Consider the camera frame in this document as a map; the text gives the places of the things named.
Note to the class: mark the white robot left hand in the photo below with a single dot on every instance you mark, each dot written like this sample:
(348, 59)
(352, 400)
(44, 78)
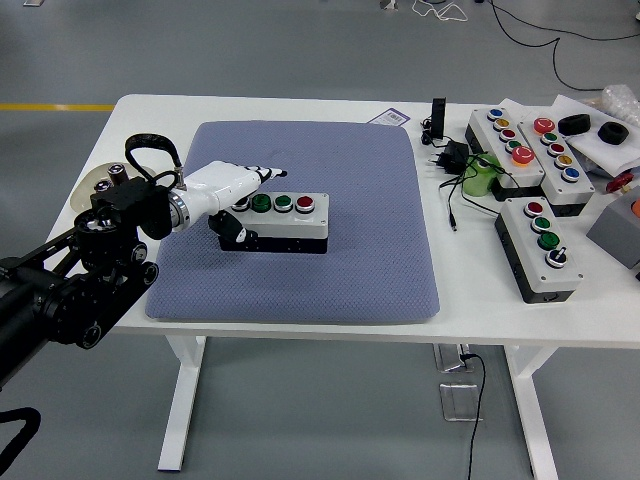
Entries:
(220, 182)

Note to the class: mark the grey four-button control box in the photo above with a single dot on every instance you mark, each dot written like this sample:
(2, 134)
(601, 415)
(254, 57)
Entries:
(300, 230)

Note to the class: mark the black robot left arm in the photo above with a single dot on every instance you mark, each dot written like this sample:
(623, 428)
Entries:
(55, 300)

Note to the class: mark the grey box with orange button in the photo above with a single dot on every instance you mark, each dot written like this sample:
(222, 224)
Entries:
(610, 225)

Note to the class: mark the loose red mushroom button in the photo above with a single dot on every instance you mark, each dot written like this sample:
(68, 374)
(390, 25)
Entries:
(620, 181)

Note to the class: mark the grey-blue textured mat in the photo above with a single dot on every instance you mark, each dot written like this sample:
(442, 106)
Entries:
(325, 260)

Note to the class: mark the translucent shallow dish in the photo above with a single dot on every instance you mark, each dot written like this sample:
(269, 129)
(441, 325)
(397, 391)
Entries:
(82, 192)

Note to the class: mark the purple-edged label card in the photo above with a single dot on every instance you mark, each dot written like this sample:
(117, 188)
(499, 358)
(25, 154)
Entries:
(390, 117)

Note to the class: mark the yellow floor tape line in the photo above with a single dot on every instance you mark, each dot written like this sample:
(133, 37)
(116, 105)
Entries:
(50, 107)

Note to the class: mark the white table leg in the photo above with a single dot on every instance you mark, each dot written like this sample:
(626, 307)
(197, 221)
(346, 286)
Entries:
(182, 390)
(535, 410)

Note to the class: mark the black upright charger stand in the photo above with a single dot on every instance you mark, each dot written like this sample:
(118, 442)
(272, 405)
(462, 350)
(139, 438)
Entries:
(438, 117)

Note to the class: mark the black power adapter plug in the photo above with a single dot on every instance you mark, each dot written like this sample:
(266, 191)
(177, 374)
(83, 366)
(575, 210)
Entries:
(456, 152)

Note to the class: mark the grey metal stand foot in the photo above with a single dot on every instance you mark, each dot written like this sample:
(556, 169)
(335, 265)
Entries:
(389, 4)

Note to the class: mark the green plastic cup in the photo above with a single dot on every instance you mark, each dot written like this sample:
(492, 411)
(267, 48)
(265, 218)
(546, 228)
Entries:
(477, 182)

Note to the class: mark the clear plastic floor plate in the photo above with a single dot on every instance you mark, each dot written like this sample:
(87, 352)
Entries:
(460, 402)
(450, 357)

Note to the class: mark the clear bubble wrap bag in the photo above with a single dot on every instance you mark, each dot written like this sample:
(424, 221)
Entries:
(620, 100)

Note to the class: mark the control box with selector switch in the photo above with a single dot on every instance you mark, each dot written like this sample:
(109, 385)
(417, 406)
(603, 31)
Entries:
(560, 277)

